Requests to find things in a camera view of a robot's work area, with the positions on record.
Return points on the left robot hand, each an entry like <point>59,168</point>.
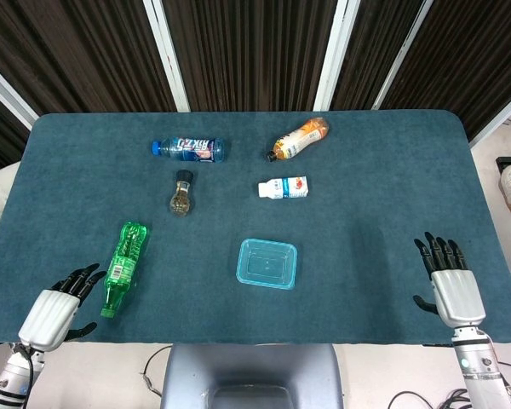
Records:
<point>47,321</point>

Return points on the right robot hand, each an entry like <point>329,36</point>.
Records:
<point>457,296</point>

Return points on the blue translucent lid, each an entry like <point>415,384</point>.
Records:
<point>243,260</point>

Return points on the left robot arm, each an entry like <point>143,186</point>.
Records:
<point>10,377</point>

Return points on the clear plastic container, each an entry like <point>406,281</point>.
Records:
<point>266,270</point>

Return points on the green plastic bottle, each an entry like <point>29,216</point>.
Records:
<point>125,264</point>

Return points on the teal table cloth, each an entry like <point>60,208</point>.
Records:
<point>366,191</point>

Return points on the glass pepper grinder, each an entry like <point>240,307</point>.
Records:
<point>181,198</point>

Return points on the dark slatted partition panel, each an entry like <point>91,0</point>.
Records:
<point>0,136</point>
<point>251,51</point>
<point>472,51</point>
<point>366,51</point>
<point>76,51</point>

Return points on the white milk bottle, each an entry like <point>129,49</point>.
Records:
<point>285,187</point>

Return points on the grey robot torso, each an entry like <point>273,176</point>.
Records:
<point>251,366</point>

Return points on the orange tea bottle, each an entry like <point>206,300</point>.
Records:
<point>300,138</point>

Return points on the blue label water bottle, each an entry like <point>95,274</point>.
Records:
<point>191,149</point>

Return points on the white partition post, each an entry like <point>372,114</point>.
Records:
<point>166,55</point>
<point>8,96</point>
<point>402,55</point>
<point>331,55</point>
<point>500,115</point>

